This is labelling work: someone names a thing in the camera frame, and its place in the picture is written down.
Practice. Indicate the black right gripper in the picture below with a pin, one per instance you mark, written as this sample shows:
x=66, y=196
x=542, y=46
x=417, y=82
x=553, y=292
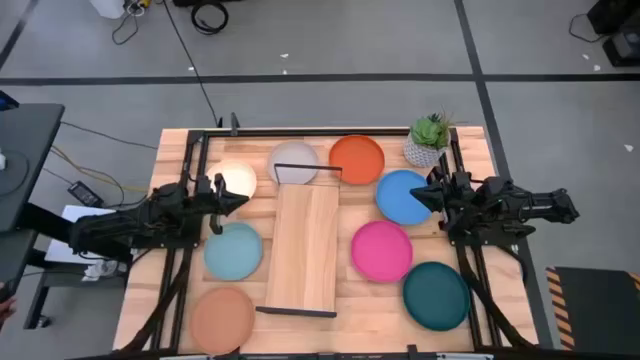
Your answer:
x=455, y=200

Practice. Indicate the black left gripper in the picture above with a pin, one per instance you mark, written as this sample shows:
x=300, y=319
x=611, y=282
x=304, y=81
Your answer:
x=210, y=195

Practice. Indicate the dark teal plate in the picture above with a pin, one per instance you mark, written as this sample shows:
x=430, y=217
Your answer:
x=436, y=296

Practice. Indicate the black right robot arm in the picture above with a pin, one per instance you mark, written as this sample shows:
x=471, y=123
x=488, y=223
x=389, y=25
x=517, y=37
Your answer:
x=540, y=205

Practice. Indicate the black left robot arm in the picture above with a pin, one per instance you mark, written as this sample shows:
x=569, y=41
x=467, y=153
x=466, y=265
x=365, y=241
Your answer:
x=125, y=225

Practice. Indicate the wooden shelf with black legs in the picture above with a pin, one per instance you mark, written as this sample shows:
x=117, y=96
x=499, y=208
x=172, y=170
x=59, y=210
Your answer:
x=302, y=240

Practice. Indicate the cream white plate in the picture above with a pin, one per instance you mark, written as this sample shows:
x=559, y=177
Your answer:
x=239, y=175

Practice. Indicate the succulent in white pot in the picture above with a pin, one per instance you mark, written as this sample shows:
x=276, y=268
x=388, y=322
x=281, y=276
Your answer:
x=424, y=150

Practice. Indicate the light blue plate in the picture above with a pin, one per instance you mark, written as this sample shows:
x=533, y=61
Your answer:
x=233, y=252

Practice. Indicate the pink plate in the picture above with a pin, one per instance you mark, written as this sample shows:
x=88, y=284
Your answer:
x=381, y=251

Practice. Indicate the grey plate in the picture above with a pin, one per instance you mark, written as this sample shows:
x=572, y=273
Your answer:
x=292, y=154

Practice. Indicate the orange plate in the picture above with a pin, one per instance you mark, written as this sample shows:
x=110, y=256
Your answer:
x=357, y=157

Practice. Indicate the terracotta plate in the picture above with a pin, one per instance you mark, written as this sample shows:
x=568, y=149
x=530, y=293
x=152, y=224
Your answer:
x=222, y=320

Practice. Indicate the crumpled clear plastic wrap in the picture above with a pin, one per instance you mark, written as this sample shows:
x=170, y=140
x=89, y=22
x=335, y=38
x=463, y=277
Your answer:
x=102, y=270

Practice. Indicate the black power adapter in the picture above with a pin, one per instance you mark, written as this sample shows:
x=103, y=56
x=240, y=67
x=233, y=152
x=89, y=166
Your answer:
x=85, y=194

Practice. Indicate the white paper sheet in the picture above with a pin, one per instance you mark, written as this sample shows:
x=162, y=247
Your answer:
x=75, y=214

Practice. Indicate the black metal stand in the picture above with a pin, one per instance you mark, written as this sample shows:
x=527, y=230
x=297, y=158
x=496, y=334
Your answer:
x=75, y=280

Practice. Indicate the black mat with hazard stripes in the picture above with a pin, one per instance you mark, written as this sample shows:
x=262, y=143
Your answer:
x=595, y=305

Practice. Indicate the black desk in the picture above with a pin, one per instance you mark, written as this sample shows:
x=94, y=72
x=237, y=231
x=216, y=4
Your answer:
x=25, y=150

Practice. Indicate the white bucket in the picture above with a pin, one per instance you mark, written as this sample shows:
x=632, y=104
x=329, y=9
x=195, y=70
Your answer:
x=107, y=7

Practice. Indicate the black equipment box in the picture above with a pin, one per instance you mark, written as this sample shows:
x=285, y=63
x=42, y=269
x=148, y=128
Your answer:
x=624, y=49
x=617, y=14

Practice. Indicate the blue object on desk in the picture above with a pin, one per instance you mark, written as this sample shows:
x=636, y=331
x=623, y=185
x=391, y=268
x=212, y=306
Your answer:
x=6, y=102

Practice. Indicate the person's hand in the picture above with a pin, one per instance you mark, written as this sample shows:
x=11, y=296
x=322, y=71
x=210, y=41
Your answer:
x=5, y=310

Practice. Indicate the black aluminium table frame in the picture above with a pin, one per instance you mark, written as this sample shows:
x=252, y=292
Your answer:
x=300, y=132

